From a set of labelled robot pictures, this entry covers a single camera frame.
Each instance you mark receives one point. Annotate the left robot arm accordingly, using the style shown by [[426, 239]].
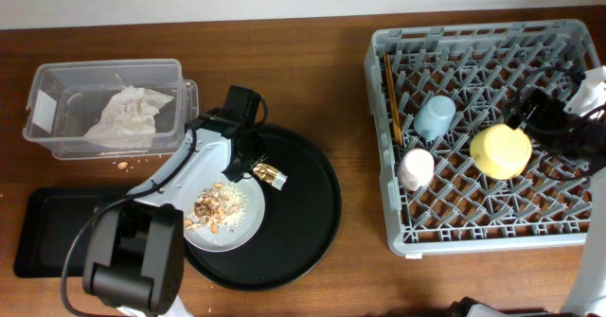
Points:
[[135, 256]]

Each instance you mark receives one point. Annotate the gold snack wrapper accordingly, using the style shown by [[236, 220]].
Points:
[[270, 175]]

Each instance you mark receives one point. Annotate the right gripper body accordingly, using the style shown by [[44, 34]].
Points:
[[566, 132]]

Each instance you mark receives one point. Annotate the white tissue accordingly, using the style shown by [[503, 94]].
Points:
[[131, 111]]

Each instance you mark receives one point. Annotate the grey plate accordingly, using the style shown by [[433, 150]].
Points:
[[227, 240]]

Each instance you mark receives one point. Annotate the yellow bowl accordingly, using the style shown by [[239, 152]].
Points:
[[501, 152]]

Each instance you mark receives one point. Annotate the blue cup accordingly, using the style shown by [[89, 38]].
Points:
[[434, 118]]

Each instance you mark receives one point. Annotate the food scraps pile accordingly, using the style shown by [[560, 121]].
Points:
[[221, 205]]

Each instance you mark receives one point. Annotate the round black serving tray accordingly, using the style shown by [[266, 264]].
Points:
[[299, 224]]

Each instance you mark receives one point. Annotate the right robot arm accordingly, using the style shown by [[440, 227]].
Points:
[[587, 297]]

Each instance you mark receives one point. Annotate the grey dishwasher rack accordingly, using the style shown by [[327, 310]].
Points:
[[478, 67]]

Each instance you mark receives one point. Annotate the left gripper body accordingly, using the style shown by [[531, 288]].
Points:
[[255, 143]]

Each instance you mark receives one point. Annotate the pink cup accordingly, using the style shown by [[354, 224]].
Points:
[[416, 169]]

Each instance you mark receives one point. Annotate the wooden chopstick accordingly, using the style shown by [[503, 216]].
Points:
[[395, 99], [391, 99]]

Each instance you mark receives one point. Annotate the clear plastic bin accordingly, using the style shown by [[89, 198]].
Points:
[[67, 98]]

